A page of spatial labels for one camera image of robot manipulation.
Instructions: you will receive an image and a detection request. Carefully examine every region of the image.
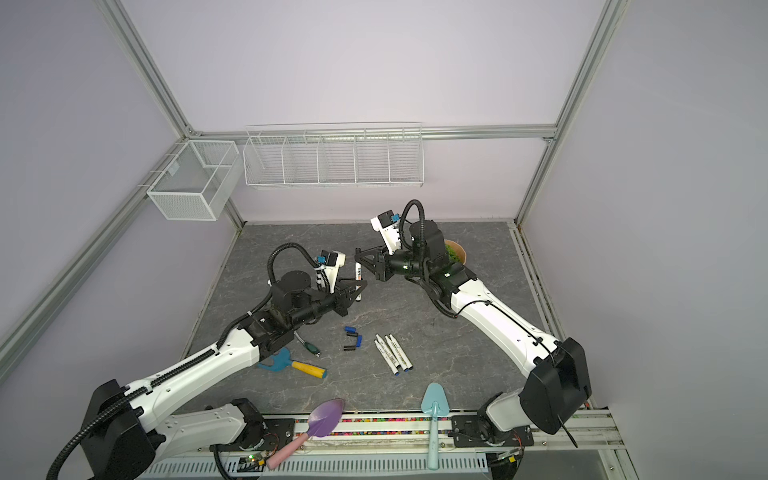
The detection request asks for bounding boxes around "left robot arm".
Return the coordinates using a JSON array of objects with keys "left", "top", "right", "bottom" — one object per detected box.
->
[{"left": 46, "top": 271, "right": 367, "bottom": 479}]

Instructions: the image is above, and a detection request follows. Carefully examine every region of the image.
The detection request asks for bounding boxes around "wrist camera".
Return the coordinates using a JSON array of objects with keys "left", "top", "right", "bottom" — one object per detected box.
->
[
  {"left": 314, "top": 250, "right": 346, "bottom": 294},
  {"left": 371, "top": 210, "right": 401, "bottom": 255}
]

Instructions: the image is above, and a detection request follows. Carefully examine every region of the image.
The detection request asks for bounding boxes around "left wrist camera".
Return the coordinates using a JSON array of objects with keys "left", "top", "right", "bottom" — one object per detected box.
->
[{"left": 314, "top": 250, "right": 346, "bottom": 294}]

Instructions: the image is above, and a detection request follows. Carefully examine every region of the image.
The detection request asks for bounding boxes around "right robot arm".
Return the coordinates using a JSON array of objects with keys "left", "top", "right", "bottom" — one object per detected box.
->
[{"left": 355, "top": 211, "right": 592, "bottom": 445}]

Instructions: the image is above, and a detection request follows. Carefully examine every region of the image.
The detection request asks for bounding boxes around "blue garden fork yellow handle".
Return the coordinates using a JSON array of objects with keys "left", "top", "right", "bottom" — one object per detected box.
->
[{"left": 257, "top": 348, "right": 327, "bottom": 379}]

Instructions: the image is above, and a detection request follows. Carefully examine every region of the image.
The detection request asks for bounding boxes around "white mesh box basket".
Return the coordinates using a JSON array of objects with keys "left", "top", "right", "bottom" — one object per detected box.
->
[{"left": 148, "top": 140, "right": 244, "bottom": 221}]

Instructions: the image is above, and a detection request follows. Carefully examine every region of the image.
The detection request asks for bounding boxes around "potted green plant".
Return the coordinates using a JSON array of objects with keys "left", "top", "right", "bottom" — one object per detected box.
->
[{"left": 444, "top": 240, "right": 467, "bottom": 264}]

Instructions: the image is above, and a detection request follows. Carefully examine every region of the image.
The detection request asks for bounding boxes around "green handled ratchet screwdriver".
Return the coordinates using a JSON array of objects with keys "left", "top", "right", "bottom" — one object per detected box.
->
[{"left": 293, "top": 331, "right": 321, "bottom": 358}]

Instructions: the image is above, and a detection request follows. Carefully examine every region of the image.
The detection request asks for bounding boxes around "light blue garden trowel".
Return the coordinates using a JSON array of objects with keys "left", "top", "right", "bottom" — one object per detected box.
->
[{"left": 421, "top": 383, "right": 450, "bottom": 471}]

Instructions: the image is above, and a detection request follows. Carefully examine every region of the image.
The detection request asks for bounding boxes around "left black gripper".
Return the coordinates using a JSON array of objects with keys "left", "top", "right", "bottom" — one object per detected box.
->
[{"left": 290, "top": 275, "right": 365, "bottom": 328}]

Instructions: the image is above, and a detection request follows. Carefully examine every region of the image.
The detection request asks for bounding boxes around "purple garden trowel pink handle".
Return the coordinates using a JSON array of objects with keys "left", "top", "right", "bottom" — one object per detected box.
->
[{"left": 266, "top": 398, "right": 345, "bottom": 470}]

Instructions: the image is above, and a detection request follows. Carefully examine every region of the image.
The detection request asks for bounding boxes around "white wire basket rack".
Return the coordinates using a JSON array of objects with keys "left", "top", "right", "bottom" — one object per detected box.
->
[{"left": 243, "top": 122, "right": 425, "bottom": 188}]

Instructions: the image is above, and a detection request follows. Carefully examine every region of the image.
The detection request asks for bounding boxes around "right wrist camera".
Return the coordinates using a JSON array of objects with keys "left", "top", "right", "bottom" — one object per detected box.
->
[{"left": 371, "top": 210, "right": 401, "bottom": 255}]

